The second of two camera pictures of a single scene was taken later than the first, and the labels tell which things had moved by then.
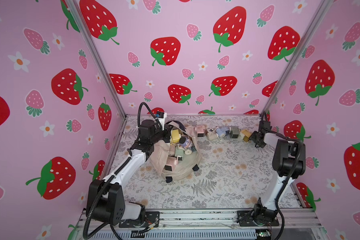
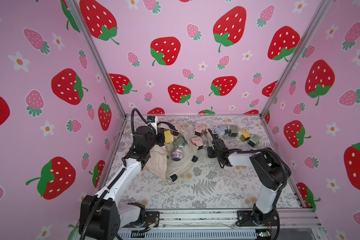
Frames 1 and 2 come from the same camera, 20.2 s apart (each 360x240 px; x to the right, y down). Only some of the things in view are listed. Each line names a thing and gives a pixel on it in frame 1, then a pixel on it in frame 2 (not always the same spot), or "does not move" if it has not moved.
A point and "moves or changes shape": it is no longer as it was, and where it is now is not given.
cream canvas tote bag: x=178 y=158 moves or changes shape
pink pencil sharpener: x=172 y=161 → x=198 y=141
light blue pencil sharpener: x=221 y=131 does not move
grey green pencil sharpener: x=234 y=132 does not move
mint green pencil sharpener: x=179 y=152 moves or changes shape
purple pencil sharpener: x=185 y=141 → x=177 y=154
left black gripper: x=166 y=132 does not move
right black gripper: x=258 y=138 → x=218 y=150
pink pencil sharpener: x=200 y=130 does not move
